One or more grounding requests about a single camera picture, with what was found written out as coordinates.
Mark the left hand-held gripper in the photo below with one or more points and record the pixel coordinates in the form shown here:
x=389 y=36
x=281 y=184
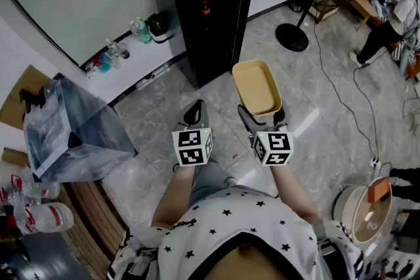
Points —
x=192 y=147

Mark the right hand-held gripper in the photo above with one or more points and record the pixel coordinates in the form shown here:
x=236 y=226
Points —
x=274 y=147

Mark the tan rectangular tray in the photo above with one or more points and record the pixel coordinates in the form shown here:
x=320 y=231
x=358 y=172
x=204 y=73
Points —
x=256 y=88

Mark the black mini fridge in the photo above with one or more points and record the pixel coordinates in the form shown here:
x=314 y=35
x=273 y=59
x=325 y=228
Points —
x=197 y=10

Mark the person's right forearm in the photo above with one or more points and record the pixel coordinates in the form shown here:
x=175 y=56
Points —
x=292 y=190

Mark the person's left forearm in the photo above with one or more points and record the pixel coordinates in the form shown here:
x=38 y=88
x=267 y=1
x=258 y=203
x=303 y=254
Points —
x=170 y=200

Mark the person's grey shoe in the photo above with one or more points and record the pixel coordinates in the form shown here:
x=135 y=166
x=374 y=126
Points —
x=230 y=181

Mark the clear glass jar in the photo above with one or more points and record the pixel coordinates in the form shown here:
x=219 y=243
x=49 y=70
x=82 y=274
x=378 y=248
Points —
x=124 y=50

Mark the black bag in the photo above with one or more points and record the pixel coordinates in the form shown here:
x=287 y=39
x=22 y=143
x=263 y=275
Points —
x=159 y=26

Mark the green plastic bottle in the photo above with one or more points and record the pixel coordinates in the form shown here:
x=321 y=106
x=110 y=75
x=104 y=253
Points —
x=143 y=31

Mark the clear plastic bottle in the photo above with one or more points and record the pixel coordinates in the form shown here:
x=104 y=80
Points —
x=113 y=52

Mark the blue plastic cup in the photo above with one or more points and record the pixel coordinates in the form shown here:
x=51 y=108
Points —
x=104 y=64

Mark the red-label cola bottle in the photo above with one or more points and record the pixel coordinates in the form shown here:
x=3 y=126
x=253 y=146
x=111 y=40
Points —
x=205 y=14

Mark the grey marbled cube table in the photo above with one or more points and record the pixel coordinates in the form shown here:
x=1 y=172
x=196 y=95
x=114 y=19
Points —
x=82 y=134

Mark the white star-print shirt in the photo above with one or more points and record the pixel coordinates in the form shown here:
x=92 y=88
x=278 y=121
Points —
x=236 y=232

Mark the white power strip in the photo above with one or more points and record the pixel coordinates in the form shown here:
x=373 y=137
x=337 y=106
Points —
x=375 y=163

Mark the brown wooden block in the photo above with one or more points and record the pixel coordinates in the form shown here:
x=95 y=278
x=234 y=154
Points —
x=379 y=190

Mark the round white appliance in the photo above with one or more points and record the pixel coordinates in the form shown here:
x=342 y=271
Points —
x=357 y=216

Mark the wooden slat platform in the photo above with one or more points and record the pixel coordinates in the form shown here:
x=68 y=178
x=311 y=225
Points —
x=95 y=216

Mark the wooden bench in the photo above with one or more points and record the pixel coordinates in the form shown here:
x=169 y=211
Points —
x=364 y=3

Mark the black stand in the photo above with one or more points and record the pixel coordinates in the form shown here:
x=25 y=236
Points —
x=33 y=100

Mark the large red-label water bottle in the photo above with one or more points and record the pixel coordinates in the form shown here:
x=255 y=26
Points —
x=49 y=218
x=36 y=188

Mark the brown cardboard sheet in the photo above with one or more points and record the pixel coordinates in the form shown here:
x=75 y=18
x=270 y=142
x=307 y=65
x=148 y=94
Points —
x=19 y=88

